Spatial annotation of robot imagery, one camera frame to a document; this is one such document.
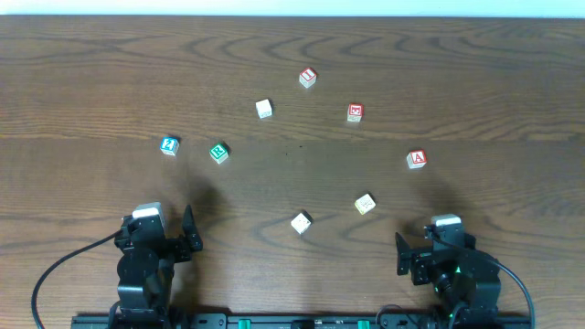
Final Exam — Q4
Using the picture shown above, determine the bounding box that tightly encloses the red letter A block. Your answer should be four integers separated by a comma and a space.
406, 150, 428, 169

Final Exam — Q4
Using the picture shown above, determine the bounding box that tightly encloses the red letter I block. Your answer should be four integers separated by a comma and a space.
299, 68, 317, 89

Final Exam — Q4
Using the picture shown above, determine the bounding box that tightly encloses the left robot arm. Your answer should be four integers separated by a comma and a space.
107, 202, 203, 329

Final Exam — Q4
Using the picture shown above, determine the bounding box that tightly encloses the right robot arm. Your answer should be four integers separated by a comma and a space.
395, 219, 504, 328

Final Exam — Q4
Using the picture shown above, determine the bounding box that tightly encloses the green letter R block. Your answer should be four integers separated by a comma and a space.
209, 143, 229, 165

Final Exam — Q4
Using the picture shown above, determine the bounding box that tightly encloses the white picture wooden block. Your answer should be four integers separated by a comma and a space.
291, 213, 312, 235

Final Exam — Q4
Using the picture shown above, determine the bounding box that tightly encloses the red letter E block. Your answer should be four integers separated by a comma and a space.
347, 103, 364, 122

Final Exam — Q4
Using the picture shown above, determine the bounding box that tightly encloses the white P letter block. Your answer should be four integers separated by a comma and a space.
255, 99, 272, 119

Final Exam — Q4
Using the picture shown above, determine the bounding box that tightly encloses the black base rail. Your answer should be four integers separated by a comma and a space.
70, 313, 531, 329

